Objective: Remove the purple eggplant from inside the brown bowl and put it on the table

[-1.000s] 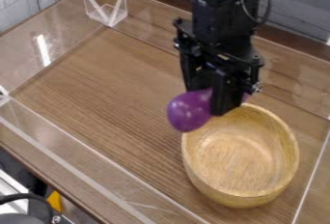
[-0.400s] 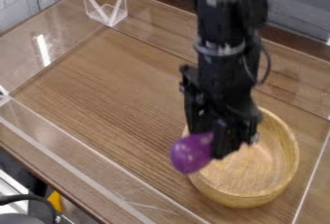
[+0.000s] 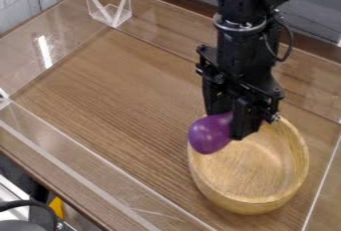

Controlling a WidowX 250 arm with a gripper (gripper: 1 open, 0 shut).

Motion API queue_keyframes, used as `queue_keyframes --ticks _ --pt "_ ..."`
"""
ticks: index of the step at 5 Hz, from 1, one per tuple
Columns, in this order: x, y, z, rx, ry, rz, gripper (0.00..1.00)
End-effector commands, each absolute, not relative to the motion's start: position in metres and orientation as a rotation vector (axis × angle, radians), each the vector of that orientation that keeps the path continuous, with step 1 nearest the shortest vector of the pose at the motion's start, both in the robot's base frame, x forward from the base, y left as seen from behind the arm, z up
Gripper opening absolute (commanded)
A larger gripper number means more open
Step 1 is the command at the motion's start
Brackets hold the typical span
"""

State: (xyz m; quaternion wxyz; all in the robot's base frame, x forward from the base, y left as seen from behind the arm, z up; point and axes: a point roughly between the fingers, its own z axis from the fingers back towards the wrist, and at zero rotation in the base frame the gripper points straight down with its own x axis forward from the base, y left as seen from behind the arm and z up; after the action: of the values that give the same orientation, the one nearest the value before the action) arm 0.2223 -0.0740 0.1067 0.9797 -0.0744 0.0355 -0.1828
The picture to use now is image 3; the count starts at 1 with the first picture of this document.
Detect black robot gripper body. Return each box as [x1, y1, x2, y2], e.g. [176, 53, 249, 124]
[195, 22, 284, 122]

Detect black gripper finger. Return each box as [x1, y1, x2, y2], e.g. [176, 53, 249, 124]
[229, 97, 268, 140]
[201, 79, 233, 116]

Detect purple toy eggplant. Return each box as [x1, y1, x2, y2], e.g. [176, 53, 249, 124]
[185, 111, 267, 155]

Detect light wooden bowl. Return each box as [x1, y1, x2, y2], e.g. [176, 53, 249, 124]
[187, 118, 308, 215]

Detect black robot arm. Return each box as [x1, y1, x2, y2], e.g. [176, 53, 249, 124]
[195, 0, 291, 140]

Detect yellow sticker tag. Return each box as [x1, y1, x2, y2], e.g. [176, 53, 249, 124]
[47, 196, 65, 219]

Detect clear acrylic corner bracket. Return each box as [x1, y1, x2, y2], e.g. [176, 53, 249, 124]
[85, 0, 132, 28]

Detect clear acrylic tray wall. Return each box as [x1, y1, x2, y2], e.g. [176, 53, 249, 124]
[0, 96, 215, 231]

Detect black cable loop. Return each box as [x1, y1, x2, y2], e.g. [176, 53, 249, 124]
[0, 199, 58, 231]

